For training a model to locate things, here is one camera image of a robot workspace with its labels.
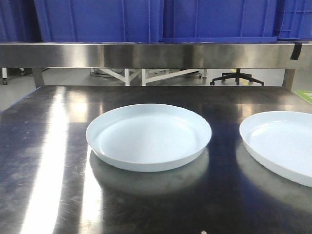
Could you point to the light blue plate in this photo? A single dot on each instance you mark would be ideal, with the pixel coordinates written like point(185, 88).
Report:
point(281, 141)
point(148, 137)

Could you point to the white table frame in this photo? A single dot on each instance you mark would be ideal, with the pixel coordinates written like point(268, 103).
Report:
point(127, 75)

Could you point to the steel shelf post right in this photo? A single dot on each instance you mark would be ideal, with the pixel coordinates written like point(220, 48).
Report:
point(288, 79)

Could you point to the blue plastic crate right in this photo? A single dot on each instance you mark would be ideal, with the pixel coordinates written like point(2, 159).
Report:
point(293, 20)

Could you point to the blue plastic crate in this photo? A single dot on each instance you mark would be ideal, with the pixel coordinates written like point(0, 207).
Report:
point(293, 20)
point(138, 21)
point(219, 21)

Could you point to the black office chair base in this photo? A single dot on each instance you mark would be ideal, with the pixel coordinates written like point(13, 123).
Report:
point(237, 75)

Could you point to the steel shelf post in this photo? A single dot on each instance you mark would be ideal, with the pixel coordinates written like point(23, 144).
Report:
point(38, 77)
point(288, 79)

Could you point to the steel shelf post left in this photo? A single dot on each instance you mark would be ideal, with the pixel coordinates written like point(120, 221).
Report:
point(38, 77)

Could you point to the blue plastic crate left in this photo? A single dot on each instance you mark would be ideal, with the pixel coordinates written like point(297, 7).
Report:
point(138, 21)

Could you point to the black tape strip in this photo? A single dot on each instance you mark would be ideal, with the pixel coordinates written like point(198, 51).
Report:
point(296, 51)

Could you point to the blue plastic crate centre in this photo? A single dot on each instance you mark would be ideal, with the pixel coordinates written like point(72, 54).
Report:
point(219, 21)

